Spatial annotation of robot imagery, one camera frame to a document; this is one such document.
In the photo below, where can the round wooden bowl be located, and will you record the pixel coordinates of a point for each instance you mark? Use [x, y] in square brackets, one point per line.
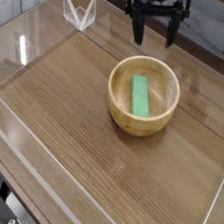
[164, 94]

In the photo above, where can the clear acrylic tray walls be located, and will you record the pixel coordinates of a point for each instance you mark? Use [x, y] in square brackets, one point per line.
[65, 157]

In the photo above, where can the black metal table bracket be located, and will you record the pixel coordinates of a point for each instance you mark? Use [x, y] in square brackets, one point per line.
[6, 215]

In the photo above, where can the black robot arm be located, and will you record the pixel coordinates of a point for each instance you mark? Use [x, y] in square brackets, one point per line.
[175, 10]

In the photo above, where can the green rectangular stick block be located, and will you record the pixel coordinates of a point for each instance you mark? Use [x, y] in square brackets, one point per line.
[139, 95]

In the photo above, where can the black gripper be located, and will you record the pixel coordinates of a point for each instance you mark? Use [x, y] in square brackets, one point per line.
[178, 10]

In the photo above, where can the clear acrylic corner bracket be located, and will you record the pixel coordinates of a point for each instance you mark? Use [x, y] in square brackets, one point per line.
[78, 17]

